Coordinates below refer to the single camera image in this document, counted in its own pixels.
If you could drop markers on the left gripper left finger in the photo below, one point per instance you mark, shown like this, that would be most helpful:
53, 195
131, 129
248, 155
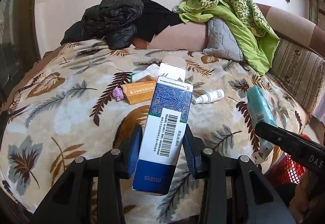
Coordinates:
69, 199

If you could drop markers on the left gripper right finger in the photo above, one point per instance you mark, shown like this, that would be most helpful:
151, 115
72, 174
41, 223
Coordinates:
235, 190

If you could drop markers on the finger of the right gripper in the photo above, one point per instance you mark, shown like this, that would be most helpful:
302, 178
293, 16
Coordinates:
303, 151

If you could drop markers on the red mesh trash basket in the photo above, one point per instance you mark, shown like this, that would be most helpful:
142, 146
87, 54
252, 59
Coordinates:
283, 169

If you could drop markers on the light blue plastic packet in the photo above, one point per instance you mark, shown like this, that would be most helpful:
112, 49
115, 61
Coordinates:
259, 111

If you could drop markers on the white blue medicine box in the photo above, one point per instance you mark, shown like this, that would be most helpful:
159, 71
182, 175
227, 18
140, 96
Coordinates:
164, 129

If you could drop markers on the white plastic spray bottle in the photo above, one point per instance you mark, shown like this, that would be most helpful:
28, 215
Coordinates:
210, 97

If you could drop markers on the orange medicine box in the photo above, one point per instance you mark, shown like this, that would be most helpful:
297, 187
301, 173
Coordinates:
139, 92

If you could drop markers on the white green sock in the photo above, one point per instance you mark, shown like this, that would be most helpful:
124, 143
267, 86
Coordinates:
149, 74

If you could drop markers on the striped brown cushion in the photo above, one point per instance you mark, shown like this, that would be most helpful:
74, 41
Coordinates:
300, 72

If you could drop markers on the purple crumpled paper ball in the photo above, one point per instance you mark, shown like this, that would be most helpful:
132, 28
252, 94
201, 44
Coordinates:
118, 94

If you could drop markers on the green patterned quilt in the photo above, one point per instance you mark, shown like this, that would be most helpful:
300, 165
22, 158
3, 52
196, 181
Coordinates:
255, 37

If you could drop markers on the grey quilted pillow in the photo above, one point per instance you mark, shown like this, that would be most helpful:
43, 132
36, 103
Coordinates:
221, 42

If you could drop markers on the wooden mirror cabinet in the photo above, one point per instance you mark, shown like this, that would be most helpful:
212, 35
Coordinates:
315, 11

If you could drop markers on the pink sofa seat back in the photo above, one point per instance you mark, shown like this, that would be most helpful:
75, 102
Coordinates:
190, 37

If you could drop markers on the dark wooden glass door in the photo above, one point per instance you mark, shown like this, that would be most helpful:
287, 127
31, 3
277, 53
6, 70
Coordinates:
19, 48

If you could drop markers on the black puffer jacket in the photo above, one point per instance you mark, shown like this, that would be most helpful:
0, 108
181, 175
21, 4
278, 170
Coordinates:
118, 22

